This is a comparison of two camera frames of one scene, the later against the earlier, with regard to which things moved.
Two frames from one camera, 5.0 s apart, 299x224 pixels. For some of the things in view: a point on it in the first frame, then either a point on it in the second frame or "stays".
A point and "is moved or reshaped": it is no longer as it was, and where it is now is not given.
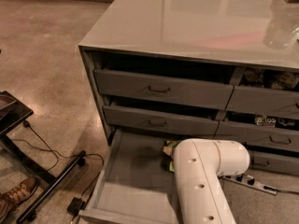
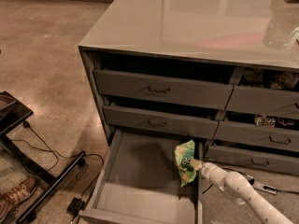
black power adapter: (76, 205) stays
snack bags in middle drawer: (271, 122) stays
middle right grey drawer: (258, 135) stays
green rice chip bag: (172, 144) is moved or reshaped
